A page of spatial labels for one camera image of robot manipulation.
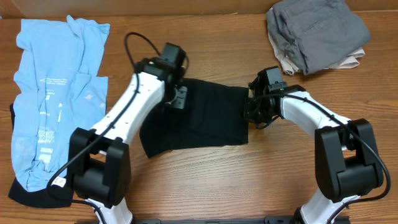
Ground black t-shirt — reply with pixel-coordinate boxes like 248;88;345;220
139;78;248;158

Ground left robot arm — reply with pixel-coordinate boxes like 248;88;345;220
67;43;188;223

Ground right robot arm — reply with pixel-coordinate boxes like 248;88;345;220
244;82;391;223

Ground folded white garment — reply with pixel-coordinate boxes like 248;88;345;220
267;7;366;77

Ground folded grey trousers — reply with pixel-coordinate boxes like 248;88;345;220
266;0;372;75

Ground light blue t-shirt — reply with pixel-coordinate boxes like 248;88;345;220
11;16;110;192

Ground black garment under pile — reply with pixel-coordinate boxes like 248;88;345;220
7;102;75;209

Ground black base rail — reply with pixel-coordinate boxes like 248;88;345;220
133;216;300;224

